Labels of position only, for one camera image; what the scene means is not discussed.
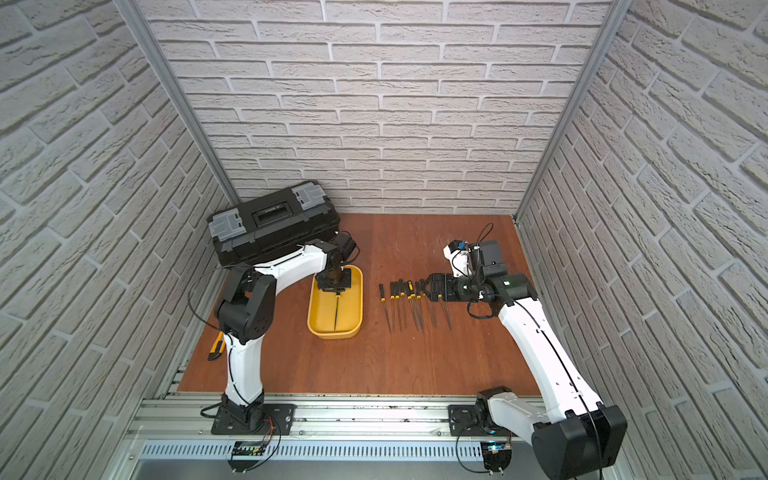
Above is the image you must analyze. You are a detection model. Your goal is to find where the black plastic toolbox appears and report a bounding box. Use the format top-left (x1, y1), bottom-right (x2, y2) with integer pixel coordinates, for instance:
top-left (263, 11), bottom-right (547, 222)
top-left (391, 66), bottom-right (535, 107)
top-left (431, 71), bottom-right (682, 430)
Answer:
top-left (208, 180), bottom-right (340, 266)

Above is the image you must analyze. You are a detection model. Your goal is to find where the black yellow file two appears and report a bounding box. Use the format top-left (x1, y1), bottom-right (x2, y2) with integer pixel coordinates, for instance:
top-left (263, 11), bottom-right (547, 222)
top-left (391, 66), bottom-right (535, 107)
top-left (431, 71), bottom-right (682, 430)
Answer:
top-left (378, 283), bottom-right (392, 333)

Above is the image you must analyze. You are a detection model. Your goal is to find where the black yellow file five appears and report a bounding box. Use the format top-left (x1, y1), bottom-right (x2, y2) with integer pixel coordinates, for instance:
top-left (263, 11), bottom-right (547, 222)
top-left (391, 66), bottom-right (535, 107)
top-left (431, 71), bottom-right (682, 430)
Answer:
top-left (438, 294), bottom-right (452, 330)

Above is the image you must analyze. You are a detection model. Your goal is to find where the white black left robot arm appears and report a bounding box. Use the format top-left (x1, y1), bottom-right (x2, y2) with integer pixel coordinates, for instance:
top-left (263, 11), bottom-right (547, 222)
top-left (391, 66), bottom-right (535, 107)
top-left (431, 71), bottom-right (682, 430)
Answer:
top-left (216, 232), bottom-right (364, 412)

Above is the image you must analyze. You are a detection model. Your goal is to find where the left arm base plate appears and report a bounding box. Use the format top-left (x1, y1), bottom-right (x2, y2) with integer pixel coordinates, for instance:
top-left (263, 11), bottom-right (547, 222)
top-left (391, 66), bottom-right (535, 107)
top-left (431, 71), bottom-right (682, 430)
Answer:
top-left (211, 403), bottom-right (296, 436)

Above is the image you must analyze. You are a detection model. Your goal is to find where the aluminium front rail frame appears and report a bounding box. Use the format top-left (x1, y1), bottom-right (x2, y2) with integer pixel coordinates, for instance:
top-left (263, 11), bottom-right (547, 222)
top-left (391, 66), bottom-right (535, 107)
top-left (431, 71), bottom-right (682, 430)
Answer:
top-left (104, 394), bottom-right (545, 479)

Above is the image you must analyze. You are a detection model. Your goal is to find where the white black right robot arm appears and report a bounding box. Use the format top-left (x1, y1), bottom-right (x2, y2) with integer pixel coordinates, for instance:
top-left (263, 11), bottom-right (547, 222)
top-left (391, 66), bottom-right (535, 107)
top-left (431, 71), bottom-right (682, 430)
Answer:
top-left (425, 273), bottom-right (628, 479)

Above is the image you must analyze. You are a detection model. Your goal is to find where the black yellow file three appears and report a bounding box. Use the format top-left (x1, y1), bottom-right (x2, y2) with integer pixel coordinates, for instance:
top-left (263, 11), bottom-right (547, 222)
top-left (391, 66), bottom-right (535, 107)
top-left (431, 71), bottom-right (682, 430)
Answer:
top-left (389, 281), bottom-right (398, 332)

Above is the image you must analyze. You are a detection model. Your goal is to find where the black yellow file seven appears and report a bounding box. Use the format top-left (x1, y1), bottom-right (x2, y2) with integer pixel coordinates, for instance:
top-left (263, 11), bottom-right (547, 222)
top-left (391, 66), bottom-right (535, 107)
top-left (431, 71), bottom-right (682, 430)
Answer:
top-left (407, 280), bottom-right (424, 331)

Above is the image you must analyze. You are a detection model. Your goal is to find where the black yellow file four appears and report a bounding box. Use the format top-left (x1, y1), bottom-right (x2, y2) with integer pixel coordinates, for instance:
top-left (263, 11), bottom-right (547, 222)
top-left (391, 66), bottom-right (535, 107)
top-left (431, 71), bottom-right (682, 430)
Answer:
top-left (395, 280), bottom-right (407, 331)

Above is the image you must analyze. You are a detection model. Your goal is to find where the black yellow file one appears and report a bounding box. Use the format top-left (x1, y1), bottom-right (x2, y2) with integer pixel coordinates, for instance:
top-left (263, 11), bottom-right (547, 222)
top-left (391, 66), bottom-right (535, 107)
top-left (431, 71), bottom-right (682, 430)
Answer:
top-left (333, 292), bottom-right (342, 332)

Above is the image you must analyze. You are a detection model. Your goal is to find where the yellow plastic tray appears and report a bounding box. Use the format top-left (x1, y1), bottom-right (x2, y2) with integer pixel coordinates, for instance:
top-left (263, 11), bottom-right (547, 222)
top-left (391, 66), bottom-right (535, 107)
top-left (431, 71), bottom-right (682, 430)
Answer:
top-left (307, 265), bottom-right (364, 340)

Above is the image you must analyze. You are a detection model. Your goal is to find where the controller board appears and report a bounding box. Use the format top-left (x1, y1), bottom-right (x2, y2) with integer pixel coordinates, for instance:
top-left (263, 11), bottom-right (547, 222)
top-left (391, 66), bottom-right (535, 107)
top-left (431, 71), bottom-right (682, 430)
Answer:
top-left (228, 441), bottom-right (270, 473)
top-left (480, 441), bottom-right (512, 475)

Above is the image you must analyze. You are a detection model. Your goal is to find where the right controller board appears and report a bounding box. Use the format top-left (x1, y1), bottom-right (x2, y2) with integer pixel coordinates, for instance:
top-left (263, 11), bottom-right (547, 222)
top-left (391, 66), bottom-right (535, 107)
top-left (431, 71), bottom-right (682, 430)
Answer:
top-left (480, 441), bottom-right (512, 475)

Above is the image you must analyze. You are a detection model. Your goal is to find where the black yellow file six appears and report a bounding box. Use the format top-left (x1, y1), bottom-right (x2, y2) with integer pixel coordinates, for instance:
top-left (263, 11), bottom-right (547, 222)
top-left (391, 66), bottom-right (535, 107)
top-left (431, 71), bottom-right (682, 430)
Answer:
top-left (415, 280), bottom-right (429, 331)

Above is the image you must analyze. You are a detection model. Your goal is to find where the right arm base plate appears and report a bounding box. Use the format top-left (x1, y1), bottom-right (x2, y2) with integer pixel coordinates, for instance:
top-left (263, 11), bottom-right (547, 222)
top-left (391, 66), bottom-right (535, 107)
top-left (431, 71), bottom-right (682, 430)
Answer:
top-left (447, 404), bottom-right (504, 437)

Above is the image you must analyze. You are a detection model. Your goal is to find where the left controller board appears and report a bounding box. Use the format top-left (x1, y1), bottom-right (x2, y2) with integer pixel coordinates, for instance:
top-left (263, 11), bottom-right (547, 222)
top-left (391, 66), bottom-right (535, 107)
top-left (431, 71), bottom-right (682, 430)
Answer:
top-left (228, 441), bottom-right (270, 473)

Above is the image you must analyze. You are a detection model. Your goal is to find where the black yellow file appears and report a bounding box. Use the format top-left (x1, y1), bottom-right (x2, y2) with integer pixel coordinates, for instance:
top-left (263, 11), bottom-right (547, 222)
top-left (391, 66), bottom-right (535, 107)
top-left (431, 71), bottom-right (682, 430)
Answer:
top-left (424, 294), bottom-right (438, 328)

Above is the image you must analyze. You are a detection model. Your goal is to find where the yellow utility knife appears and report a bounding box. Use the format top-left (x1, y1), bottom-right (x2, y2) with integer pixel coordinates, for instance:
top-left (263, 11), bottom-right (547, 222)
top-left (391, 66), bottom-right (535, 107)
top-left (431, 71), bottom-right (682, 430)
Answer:
top-left (207, 332), bottom-right (226, 361)

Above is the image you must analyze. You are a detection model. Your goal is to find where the black yellow file nine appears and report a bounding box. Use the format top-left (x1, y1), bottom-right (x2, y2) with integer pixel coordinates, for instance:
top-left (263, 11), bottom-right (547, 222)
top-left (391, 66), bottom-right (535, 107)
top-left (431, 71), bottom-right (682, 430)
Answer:
top-left (400, 280), bottom-right (418, 330)

